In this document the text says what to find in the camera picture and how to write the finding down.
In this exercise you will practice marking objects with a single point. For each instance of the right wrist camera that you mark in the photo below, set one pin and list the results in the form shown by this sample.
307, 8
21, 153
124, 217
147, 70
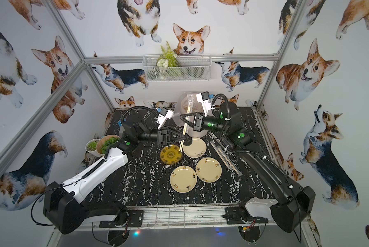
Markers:
204, 99

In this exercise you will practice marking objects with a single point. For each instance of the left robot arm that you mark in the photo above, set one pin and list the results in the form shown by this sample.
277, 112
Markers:
64, 203

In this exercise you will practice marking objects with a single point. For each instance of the wrapped chopsticks pack near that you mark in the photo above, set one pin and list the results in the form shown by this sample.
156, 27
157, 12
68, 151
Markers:
225, 158

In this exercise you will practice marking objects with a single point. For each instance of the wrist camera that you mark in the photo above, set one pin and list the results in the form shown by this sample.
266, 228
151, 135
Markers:
204, 99
163, 115

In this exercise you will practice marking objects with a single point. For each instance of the clear plastic bin liner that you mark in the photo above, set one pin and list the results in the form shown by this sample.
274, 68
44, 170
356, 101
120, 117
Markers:
177, 113

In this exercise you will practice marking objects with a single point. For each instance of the grey blue work glove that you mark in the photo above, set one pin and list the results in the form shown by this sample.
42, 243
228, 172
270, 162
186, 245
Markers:
120, 123

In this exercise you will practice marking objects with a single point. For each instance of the cream plate front left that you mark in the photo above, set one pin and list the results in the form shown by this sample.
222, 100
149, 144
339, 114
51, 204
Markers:
183, 179

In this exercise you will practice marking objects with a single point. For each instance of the wrapped chopsticks pack far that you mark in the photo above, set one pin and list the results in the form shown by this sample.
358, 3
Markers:
217, 143

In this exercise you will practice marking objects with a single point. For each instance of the aluminium front rail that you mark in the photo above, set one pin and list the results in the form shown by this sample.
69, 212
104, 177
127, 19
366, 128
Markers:
174, 216

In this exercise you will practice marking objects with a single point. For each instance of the artificial fern with flower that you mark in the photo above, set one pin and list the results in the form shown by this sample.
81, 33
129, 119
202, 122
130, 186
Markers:
167, 62

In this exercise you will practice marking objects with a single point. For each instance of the dark yellow patterned plate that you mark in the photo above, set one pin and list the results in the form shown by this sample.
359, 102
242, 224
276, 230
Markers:
170, 155

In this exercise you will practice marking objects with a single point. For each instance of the cream plate back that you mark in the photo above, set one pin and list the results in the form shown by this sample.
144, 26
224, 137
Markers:
197, 149

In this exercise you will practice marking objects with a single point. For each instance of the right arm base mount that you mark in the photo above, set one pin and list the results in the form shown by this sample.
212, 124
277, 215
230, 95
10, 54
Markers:
238, 215

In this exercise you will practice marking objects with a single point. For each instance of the white wire wall basket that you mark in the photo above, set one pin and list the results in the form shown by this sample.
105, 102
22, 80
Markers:
191, 68

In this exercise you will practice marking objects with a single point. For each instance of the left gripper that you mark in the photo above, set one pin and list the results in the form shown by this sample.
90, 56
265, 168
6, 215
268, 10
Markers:
165, 136

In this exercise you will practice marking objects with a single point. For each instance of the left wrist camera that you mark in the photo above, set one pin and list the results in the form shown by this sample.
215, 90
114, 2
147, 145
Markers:
163, 115

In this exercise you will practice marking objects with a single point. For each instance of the brown pot green plant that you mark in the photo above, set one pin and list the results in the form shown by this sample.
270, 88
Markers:
105, 142

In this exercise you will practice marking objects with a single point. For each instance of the bare wooden chopsticks pair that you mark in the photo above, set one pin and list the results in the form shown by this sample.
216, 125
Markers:
184, 132

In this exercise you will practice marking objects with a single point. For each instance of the pink trash bin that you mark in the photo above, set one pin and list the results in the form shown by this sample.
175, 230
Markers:
197, 107

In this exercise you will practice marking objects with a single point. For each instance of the cream plate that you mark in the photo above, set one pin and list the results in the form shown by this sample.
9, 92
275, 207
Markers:
208, 170
197, 149
183, 179

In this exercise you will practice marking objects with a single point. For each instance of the cream plate front right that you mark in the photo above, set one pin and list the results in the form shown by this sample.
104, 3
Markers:
208, 170

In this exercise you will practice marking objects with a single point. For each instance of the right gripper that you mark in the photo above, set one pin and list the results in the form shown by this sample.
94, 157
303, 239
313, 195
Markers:
198, 124

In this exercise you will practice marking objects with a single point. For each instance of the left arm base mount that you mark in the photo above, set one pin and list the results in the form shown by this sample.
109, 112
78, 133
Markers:
131, 218

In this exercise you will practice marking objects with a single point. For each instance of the disposable chopsticks pack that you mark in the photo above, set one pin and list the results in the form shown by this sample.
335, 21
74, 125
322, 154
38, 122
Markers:
190, 103

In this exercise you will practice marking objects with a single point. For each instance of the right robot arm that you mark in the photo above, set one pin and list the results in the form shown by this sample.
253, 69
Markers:
292, 203

